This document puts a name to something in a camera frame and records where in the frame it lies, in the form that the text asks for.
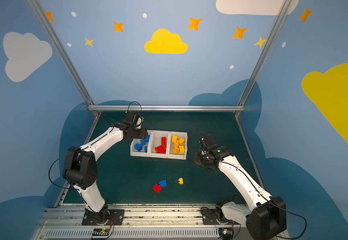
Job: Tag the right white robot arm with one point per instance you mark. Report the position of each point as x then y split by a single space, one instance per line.
264 216

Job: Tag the middle white bin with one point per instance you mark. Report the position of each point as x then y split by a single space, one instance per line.
155 141

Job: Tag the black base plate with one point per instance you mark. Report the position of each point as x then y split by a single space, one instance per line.
213 217
112 217

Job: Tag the aluminium frame post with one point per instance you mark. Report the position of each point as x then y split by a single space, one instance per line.
266 49
46 24

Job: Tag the aluminium frame left post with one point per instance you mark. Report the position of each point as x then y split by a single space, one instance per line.
46 24

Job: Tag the aluminium front rail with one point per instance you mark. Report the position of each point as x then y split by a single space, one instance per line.
136 215

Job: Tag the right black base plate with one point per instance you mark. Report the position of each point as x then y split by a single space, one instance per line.
213 217

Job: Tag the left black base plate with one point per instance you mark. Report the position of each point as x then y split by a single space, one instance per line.
112 217

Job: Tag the white bin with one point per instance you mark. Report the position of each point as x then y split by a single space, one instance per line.
155 141
135 153
178 156

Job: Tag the red lego brick bottom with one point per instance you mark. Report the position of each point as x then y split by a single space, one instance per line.
157 188

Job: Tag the white slotted cable duct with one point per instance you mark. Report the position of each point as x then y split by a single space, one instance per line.
133 233

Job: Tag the aluminium frame back bar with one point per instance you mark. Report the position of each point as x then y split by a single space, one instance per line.
146 108

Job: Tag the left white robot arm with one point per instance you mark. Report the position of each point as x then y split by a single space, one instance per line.
80 167

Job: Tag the left control circuit board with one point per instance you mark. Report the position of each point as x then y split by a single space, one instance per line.
103 233

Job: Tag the left white bin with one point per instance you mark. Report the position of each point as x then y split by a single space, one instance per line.
135 153

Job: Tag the long red lego brick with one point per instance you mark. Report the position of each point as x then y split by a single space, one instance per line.
162 150

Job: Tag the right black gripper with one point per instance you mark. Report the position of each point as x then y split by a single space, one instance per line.
201 160

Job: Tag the right white bin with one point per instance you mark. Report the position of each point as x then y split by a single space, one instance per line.
178 156

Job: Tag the yellow lego brick top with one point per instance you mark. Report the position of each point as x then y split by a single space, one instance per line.
174 138

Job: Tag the aluminium frame right post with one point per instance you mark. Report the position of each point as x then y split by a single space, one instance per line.
266 49

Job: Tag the right control circuit board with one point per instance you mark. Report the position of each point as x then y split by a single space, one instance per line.
225 234

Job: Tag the control circuit board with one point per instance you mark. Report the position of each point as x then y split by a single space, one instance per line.
225 234
103 233

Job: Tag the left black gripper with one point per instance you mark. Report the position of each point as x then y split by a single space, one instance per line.
141 133

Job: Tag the red square lego brick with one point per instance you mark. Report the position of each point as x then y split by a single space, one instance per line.
156 149

